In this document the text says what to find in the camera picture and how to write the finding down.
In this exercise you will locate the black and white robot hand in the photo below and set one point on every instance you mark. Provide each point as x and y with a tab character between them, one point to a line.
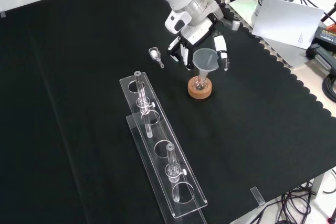
197	33

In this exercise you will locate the translucent plastic funnel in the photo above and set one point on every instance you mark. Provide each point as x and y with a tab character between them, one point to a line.
202	62

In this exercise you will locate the glass weighing funnel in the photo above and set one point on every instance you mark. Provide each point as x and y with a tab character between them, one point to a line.
154	54

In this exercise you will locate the glass round-bottom flask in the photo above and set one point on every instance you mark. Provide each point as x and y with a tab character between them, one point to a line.
197	84

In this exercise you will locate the clear acrylic funnel stand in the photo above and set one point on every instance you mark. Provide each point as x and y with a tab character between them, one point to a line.
168	171

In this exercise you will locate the pale base board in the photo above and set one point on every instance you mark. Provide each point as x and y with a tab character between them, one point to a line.
291	56

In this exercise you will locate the black power unit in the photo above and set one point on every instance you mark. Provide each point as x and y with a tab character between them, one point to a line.
326	35

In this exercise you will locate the black tripod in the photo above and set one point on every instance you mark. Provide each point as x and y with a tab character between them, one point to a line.
329	14

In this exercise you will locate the black bench cloth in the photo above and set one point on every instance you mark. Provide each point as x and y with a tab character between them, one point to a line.
78	103

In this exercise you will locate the clear cloth clip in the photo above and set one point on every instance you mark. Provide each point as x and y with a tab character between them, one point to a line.
2	14
257	195

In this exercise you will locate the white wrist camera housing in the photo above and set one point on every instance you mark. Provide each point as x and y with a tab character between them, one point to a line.
177	22

